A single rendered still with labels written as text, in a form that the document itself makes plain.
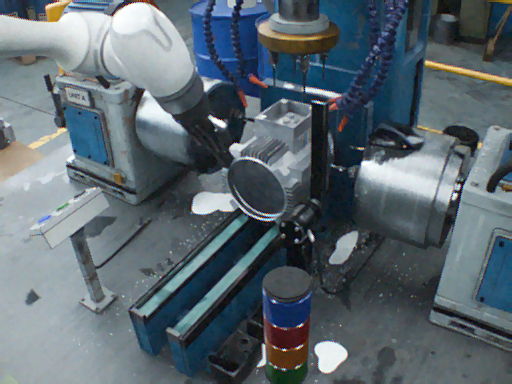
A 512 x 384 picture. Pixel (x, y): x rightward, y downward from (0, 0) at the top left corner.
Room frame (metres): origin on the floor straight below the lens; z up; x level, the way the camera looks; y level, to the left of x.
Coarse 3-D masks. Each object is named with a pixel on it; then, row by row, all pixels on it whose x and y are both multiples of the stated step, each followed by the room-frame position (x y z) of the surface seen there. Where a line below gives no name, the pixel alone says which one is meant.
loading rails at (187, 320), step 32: (224, 224) 0.91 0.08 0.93; (256, 224) 0.96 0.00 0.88; (320, 224) 1.03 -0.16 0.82; (192, 256) 0.81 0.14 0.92; (224, 256) 0.85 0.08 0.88; (256, 256) 0.80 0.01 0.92; (160, 288) 0.72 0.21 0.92; (192, 288) 0.75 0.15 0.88; (224, 288) 0.71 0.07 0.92; (256, 288) 0.77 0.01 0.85; (160, 320) 0.66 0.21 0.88; (192, 320) 0.63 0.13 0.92; (224, 320) 0.67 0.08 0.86; (192, 352) 0.59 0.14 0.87
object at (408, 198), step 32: (384, 128) 0.90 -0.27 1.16; (416, 128) 0.90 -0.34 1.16; (384, 160) 0.83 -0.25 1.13; (416, 160) 0.80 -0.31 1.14; (448, 160) 0.80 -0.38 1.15; (384, 192) 0.79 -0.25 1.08; (416, 192) 0.76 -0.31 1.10; (448, 192) 0.74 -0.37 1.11; (384, 224) 0.78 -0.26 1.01; (416, 224) 0.74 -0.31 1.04; (448, 224) 0.79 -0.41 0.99
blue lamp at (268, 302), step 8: (264, 296) 0.42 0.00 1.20; (264, 304) 0.42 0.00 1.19; (272, 304) 0.40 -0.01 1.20; (280, 304) 0.40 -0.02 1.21; (288, 304) 0.40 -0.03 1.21; (296, 304) 0.40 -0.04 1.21; (304, 304) 0.41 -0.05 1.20; (264, 312) 0.42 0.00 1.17; (272, 312) 0.41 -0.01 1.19; (280, 312) 0.40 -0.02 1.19; (288, 312) 0.40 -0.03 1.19; (296, 312) 0.40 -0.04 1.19; (304, 312) 0.41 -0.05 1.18; (272, 320) 0.41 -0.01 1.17; (280, 320) 0.40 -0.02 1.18; (288, 320) 0.40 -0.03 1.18; (296, 320) 0.40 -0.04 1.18; (304, 320) 0.41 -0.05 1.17
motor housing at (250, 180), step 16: (256, 144) 0.95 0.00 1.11; (272, 144) 0.96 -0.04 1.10; (240, 160) 0.98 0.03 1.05; (256, 160) 0.91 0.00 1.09; (272, 160) 0.90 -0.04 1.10; (288, 160) 0.93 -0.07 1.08; (304, 160) 0.95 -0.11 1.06; (224, 176) 0.97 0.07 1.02; (240, 176) 0.99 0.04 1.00; (256, 176) 1.03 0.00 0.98; (272, 176) 1.05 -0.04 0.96; (288, 176) 0.90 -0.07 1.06; (240, 192) 0.97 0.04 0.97; (256, 192) 0.99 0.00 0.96; (272, 192) 1.00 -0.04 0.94; (288, 192) 0.87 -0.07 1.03; (304, 192) 0.91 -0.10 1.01; (256, 208) 0.94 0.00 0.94; (272, 208) 0.94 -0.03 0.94; (288, 208) 0.87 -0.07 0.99; (272, 224) 0.90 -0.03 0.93
